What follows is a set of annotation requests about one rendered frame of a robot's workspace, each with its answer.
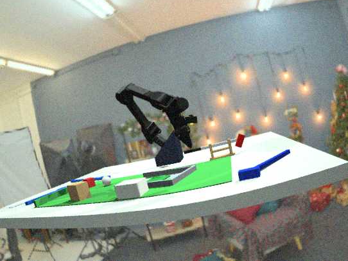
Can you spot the white golf ball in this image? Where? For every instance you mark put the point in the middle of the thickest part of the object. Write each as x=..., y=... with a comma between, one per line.
x=106, y=180

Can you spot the green flat mat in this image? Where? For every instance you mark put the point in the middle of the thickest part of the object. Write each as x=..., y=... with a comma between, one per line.
x=209, y=173

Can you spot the tan cube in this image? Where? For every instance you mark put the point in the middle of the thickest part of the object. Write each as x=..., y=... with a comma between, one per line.
x=78, y=191

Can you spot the red cube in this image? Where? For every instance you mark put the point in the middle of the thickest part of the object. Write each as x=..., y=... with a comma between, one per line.
x=90, y=181

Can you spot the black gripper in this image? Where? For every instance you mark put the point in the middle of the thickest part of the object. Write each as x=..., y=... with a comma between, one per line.
x=182, y=130

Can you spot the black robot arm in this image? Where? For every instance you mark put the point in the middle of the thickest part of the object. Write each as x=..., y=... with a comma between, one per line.
x=170, y=104

